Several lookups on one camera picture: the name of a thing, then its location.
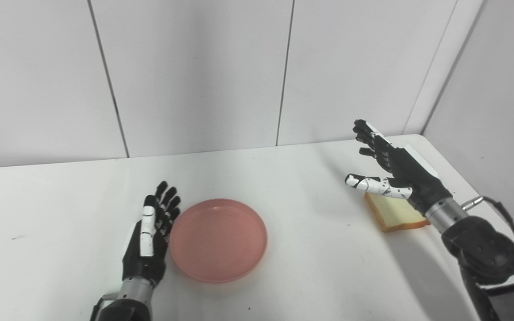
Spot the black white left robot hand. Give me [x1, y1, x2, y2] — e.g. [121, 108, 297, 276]
[122, 181, 182, 286]

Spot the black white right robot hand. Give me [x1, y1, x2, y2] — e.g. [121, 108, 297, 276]
[345, 119, 453, 217]

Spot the slice of white bread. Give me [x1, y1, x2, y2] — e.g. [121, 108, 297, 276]
[364, 192, 431, 233]

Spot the pink round plate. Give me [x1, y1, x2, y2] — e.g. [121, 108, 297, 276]
[170, 199, 268, 284]

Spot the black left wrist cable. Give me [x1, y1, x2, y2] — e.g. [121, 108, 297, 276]
[90, 293, 119, 321]

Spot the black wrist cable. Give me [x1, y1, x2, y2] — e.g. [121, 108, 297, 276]
[462, 196, 514, 268]
[90, 293, 119, 321]

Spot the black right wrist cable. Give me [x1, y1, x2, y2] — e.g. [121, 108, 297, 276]
[462, 196, 514, 268]

